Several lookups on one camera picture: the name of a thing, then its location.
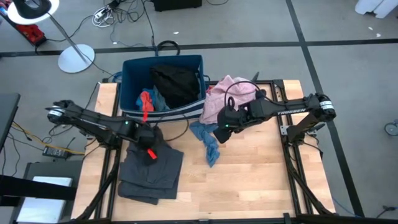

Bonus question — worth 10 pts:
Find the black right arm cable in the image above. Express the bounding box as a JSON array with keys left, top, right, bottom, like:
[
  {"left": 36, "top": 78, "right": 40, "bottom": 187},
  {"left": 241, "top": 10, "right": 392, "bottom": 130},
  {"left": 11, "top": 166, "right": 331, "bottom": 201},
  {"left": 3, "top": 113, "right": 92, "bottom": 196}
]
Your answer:
[{"left": 223, "top": 80, "right": 266, "bottom": 108}]

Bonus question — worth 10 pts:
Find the navy white-striped fabric bin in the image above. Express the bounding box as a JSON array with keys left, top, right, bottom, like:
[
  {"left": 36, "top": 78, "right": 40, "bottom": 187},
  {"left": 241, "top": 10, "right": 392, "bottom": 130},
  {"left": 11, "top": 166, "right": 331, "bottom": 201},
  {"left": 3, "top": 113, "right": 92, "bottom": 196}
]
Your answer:
[{"left": 119, "top": 40, "right": 211, "bottom": 124}]

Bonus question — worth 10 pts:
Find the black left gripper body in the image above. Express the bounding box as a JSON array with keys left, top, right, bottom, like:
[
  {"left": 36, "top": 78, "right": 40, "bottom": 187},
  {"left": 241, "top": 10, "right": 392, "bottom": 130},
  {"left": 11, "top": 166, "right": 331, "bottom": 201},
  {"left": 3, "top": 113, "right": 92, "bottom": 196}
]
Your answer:
[{"left": 133, "top": 124, "right": 162, "bottom": 150}]

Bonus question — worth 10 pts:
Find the black floor cable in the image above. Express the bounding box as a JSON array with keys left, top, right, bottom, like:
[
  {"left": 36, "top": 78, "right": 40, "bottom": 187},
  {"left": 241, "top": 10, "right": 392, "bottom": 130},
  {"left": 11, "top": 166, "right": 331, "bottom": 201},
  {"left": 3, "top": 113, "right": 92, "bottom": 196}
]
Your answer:
[{"left": 108, "top": 0, "right": 156, "bottom": 48}]

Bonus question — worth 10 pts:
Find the black desk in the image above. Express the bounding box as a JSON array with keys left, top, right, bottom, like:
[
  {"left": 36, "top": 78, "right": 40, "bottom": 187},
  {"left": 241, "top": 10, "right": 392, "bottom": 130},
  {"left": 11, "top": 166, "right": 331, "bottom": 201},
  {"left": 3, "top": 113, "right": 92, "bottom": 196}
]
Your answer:
[{"left": 0, "top": 92, "right": 21, "bottom": 153}]

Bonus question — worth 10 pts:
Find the slate blue garment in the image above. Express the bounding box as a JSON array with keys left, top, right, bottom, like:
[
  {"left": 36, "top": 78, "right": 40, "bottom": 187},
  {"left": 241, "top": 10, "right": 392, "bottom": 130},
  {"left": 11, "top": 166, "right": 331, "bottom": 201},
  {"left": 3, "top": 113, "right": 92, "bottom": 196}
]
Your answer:
[{"left": 189, "top": 120, "right": 220, "bottom": 168}]

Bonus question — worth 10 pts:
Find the large teal-grey shirt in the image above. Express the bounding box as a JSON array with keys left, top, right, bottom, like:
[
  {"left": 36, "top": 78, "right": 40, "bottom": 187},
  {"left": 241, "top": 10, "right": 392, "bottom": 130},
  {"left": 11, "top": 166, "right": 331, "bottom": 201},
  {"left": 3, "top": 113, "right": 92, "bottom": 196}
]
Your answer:
[{"left": 152, "top": 86, "right": 170, "bottom": 111}]

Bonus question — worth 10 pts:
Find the yellow cable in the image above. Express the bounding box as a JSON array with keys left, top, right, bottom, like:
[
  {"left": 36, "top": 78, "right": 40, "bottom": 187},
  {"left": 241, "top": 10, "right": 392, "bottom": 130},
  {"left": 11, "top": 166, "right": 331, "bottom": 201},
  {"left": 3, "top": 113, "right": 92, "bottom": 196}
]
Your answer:
[{"left": 11, "top": 121, "right": 86, "bottom": 156}]

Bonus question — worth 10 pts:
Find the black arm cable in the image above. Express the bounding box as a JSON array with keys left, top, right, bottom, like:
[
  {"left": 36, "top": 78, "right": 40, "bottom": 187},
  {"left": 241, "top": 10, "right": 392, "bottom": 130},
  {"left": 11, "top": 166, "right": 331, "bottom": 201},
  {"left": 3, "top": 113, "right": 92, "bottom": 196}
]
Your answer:
[
  {"left": 223, "top": 80, "right": 266, "bottom": 108},
  {"left": 154, "top": 113, "right": 191, "bottom": 143}
]

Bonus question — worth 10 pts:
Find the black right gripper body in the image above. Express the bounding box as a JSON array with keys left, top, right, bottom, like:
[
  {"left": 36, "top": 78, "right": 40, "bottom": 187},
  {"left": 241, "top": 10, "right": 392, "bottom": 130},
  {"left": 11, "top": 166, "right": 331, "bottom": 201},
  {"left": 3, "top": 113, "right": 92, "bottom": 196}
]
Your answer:
[{"left": 217, "top": 104, "right": 249, "bottom": 131}]

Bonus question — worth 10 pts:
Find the pink knit garment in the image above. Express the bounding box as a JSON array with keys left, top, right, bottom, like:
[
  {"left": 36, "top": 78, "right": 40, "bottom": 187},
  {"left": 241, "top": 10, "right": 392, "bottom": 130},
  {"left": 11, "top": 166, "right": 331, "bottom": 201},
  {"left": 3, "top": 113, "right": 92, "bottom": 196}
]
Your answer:
[{"left": 198, "top": 74, "right": 259, "bottom": 125}]

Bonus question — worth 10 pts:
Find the white power strip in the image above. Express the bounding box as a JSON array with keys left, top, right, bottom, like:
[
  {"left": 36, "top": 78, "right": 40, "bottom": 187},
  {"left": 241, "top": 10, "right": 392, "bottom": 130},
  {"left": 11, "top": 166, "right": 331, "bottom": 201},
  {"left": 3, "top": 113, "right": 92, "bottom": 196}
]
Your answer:
[{"left": 92, "top": 6, "right": 116, "bottom": 28}]

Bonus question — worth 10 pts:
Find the white panel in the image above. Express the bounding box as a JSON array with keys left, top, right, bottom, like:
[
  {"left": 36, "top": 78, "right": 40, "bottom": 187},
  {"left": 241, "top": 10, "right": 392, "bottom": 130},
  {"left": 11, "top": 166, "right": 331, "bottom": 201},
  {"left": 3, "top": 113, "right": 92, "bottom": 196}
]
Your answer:
[{"left": 17, "top": 176, "right": 74, "bottom": 223}]

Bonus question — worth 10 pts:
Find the black box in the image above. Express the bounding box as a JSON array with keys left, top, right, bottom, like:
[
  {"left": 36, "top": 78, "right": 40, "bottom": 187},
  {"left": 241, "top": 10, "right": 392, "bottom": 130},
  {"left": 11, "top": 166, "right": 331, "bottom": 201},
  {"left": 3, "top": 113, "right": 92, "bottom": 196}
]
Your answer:
[{"left": 152, "top": 0, "right": 203, "bottom": 12}]

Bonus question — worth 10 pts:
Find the black aluminium table frame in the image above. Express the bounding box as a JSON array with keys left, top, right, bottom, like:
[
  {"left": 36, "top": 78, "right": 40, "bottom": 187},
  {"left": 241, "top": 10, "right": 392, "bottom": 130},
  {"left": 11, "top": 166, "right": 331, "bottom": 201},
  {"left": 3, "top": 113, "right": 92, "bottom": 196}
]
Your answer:
[{"left": 71, "top": 72, "right": 398, "bottom": 224}]

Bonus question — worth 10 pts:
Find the black beam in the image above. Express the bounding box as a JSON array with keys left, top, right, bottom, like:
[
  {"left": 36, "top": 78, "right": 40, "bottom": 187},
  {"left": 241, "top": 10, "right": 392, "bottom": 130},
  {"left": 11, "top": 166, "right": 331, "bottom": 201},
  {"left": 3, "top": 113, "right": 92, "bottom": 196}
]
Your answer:
[{"left": 0, "top": 175, "right": 77, "bottom": 202}]

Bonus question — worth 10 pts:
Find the black power adapter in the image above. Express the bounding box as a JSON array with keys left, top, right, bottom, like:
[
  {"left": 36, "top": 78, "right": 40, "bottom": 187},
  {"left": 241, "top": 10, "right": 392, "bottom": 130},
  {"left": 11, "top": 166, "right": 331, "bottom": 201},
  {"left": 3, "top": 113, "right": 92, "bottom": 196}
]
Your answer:
[{"left": 42, "top": 146, "right": 70, "bottom": 160}]

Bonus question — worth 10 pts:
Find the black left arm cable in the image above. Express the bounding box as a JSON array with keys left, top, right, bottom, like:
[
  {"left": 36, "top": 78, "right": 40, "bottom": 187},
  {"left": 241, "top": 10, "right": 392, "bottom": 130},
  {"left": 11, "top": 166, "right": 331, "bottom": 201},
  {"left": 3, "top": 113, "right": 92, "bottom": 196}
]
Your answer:
[{"left": 154, "top": 113, "right": 191, "bottom": 143}]

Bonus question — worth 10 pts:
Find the white floor lamp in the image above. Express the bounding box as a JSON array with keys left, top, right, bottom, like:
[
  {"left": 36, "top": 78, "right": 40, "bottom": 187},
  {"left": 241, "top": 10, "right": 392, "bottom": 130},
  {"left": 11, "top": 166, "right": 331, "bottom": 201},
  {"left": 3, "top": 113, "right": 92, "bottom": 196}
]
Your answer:
[{"left": 6, "top": 0, "right": 96, "bottom": 74}]

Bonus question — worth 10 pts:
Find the orange-red garment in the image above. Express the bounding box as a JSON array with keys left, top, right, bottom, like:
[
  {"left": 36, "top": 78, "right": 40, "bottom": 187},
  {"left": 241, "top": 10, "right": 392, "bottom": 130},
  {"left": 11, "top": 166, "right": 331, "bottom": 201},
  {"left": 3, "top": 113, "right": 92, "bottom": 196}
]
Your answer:
[{"left": 139, "top": 90, "right": 155, "bottom": 123}]

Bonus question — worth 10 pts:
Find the black cabinet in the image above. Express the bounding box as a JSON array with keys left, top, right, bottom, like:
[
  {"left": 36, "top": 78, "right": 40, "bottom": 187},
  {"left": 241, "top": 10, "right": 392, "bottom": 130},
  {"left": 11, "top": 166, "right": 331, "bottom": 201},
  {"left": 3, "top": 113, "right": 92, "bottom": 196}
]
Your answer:
[{"left": 12, "top": 160, "right": 83, "bottom": 224}]

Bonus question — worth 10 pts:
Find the dark grey folded garment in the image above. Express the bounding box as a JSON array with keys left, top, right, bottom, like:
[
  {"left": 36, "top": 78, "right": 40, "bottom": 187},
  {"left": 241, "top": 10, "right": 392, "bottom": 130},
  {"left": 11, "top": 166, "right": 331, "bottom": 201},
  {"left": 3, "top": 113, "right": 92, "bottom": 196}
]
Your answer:
[{"left": 117, "top": 141, "right": 185, "bottom": 205}]

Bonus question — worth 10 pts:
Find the large black garment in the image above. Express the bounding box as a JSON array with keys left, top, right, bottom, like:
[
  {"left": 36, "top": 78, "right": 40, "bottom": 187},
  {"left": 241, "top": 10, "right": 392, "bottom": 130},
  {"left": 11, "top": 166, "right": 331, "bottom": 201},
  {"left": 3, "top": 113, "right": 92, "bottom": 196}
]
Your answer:
[{"left": 149, "top": 64, "right": 202, "bottom": 109}]

